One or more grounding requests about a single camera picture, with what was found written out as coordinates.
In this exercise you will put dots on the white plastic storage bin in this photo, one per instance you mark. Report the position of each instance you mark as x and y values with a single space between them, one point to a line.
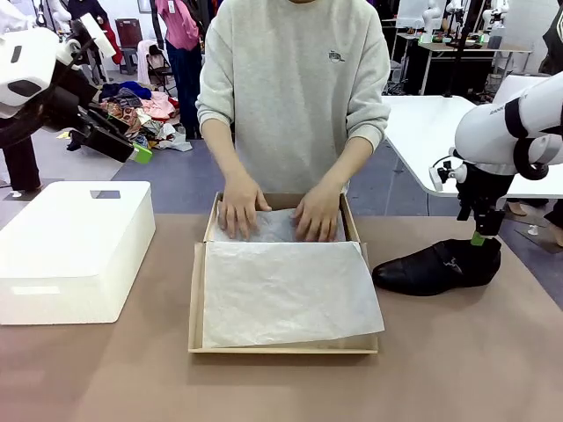
66 246

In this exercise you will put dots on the person's right forearm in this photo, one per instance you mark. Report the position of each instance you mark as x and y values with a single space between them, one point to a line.
222 149

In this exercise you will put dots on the black tripod pole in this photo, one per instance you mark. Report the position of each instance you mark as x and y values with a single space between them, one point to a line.
462 48

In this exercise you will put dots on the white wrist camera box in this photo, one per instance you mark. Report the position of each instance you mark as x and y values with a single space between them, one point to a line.
99 37
436 178

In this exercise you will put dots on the white tissue wrapping paper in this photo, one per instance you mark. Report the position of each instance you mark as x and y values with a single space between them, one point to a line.
286 290

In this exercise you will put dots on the brown wooden chair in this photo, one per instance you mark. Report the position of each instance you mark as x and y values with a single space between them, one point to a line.
127 31

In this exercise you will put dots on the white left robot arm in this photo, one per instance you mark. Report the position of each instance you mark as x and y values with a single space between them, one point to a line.
26 61

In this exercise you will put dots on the person in black vest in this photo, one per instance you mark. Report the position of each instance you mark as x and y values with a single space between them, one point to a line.
554 44

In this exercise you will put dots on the mannequin in pink shirt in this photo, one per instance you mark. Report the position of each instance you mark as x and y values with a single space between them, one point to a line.
178 26

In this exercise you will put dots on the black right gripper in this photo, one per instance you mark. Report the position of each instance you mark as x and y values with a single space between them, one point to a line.
484 189

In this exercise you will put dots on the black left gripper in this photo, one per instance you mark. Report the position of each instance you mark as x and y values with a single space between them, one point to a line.
66 101

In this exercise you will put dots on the tan cardboard shoe box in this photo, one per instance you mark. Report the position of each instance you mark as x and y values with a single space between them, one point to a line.
281 198

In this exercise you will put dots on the pile of colourful clothes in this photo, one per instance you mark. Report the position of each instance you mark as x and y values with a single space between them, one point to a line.
132 110

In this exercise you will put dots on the black leather dress shoe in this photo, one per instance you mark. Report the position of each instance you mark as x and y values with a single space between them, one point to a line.
422 272

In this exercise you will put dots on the person in grey sweatshirt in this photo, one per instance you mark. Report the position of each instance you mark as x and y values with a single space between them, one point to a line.
290 110

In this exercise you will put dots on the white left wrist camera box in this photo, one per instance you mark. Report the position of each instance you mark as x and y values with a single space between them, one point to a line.
99 37

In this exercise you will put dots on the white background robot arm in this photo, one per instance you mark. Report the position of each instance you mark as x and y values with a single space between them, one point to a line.
495 15
431 17

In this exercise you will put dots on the white rounded table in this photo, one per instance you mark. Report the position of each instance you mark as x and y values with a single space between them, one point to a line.
422 132

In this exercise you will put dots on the black workbench table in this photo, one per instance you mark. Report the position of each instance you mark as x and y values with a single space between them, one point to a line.
440 66

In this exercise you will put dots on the mannequin in red dress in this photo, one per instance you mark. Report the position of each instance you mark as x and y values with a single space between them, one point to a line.
116 50

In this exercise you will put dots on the person's right hand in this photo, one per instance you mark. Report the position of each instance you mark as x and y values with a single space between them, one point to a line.
239 211

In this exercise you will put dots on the person's left forearm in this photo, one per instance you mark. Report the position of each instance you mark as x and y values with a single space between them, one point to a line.
345 162

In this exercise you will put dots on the folding chair with cloth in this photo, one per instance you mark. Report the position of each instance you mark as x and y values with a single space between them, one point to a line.
154 57

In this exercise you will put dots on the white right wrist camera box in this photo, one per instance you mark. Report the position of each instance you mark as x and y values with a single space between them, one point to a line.
436 178

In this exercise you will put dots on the person's left hand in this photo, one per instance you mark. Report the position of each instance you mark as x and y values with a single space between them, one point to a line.
319 215

